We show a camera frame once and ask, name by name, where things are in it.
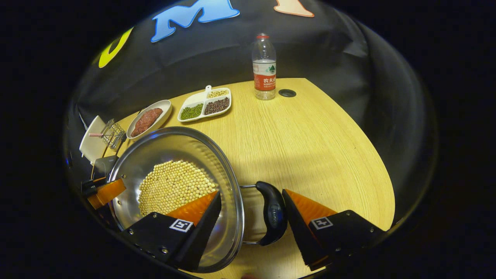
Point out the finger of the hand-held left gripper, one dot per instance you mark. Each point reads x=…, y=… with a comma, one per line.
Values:
x=108, y=192

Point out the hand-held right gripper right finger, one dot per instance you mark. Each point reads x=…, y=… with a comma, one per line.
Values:
x=298, y=236

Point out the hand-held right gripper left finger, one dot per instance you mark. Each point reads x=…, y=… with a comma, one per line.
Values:
x=203, y=240

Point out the black induction cooktop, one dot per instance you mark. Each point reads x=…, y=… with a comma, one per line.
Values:
x=104, y=166

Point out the stainless steel pot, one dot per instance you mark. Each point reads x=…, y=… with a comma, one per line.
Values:
x=174, y=147

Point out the white toaster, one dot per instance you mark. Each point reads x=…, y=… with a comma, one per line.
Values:
x=91, y=149

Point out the pile of yellow soybeans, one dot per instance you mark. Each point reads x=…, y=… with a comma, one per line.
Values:
x=174, y=186

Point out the brown meat patty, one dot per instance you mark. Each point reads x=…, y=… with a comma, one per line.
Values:
x=154, y=115
x=139, y=127

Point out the white oval plate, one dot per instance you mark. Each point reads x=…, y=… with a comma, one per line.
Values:
x=164, y=110

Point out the heap of green mung beans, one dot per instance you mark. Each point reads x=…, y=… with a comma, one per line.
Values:
x=191, y=111

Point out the white divided dish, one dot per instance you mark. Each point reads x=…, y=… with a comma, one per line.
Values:
x=193, y=99

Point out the heap of dark red beans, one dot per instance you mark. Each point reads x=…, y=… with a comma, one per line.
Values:
x=217, y=105

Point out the heap of pale yellow beans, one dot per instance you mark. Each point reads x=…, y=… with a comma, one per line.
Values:
x=217, y=93

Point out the clear plastic water bottle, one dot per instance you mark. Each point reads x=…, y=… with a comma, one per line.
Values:
x=264, y=81

